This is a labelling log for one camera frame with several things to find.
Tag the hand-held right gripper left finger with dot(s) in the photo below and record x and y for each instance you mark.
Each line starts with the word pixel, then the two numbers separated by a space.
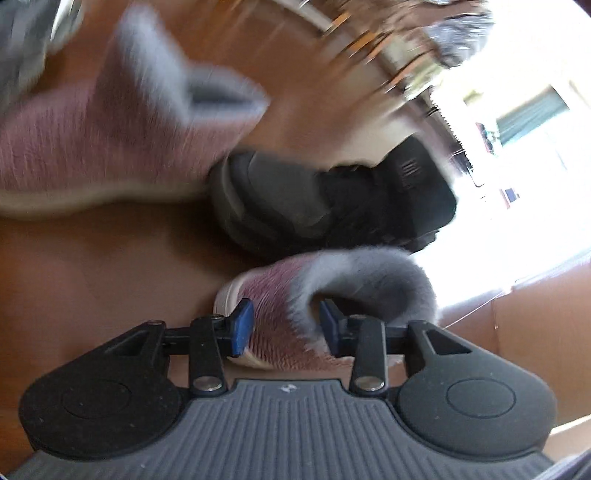
pixel 241 325

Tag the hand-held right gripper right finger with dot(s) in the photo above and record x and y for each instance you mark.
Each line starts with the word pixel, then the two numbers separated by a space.
pixel 330 327

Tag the pink knit slipper grey lining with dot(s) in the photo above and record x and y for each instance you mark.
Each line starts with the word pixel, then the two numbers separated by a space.
pixel 92 138
pixel 286 300

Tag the black lace-up sneaker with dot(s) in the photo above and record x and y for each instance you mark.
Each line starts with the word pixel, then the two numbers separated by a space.
pixel 323 203

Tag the flat cardboard sheet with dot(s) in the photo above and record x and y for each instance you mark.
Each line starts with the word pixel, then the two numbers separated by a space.
pixel 531 346

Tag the grey cloth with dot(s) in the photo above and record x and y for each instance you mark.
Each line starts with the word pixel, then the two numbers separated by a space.
pixel 23 41

